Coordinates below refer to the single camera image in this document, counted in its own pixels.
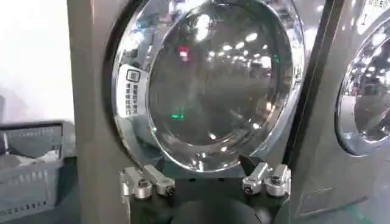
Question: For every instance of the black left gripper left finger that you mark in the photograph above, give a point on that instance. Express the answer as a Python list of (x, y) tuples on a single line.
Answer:
[(146, 181)]

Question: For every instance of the grey dryer with sticker door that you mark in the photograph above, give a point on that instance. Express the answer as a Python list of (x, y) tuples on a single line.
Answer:
[(97, 128)]

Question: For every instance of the round glass dryer door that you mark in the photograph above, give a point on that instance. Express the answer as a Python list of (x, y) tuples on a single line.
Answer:
[(365, 94)]

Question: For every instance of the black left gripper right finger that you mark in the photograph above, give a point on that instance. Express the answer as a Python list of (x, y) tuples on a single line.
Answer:
[(265, 179)]

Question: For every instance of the grey laundry basket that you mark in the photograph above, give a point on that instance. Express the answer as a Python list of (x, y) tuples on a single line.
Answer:
[(29, 176)]

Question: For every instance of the white label sticker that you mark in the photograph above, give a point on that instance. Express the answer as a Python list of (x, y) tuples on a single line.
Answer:
[(131, 91)]

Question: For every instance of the round glass door with sticker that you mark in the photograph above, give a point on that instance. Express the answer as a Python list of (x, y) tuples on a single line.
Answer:
[(213, 88)]

